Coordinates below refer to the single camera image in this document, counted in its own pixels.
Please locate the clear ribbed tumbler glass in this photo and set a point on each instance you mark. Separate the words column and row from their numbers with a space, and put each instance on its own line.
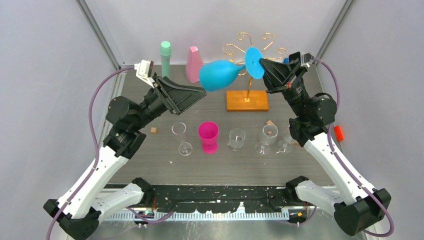
column 236, row 139

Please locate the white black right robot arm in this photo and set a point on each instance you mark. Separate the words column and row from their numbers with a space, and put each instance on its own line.
column 357, row 205

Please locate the pink metronome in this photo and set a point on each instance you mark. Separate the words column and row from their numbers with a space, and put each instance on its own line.
column 193, row 65

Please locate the blue wine glass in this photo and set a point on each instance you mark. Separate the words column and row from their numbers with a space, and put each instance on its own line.
column 220, row 74

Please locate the pink wine glass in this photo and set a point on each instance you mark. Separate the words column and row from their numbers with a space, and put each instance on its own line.
column 208, row 133

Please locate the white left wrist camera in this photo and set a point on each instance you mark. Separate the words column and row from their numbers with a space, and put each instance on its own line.
column 144, row 72

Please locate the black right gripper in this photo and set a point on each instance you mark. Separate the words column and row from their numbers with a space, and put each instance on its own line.
column 277, row 77

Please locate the mint green microphone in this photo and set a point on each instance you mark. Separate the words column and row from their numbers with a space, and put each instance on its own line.
column 165, row 53

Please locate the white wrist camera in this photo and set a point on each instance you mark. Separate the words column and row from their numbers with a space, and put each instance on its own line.
column 306, row 59
column 144, row 72

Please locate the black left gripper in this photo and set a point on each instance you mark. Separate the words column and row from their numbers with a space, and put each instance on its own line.
column 177, row 98

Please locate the black base bar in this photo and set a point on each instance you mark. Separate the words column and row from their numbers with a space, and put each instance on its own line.
column 220, row 199

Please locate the clear flute glass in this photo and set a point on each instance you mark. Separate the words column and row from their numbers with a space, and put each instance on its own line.
column 179, row 129

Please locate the clear wine glass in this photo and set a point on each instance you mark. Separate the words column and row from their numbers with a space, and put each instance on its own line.
column 284, row 146
column 267, row 137

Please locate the small wooden cube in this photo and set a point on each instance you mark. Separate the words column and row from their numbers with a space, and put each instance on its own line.
column 153, row 130

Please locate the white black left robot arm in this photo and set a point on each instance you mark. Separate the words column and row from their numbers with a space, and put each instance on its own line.
column 79, row 212

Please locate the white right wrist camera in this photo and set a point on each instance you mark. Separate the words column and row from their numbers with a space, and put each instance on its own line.
column 306, row 59

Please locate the red block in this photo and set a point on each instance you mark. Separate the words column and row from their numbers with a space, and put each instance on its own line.
column 338, row 132

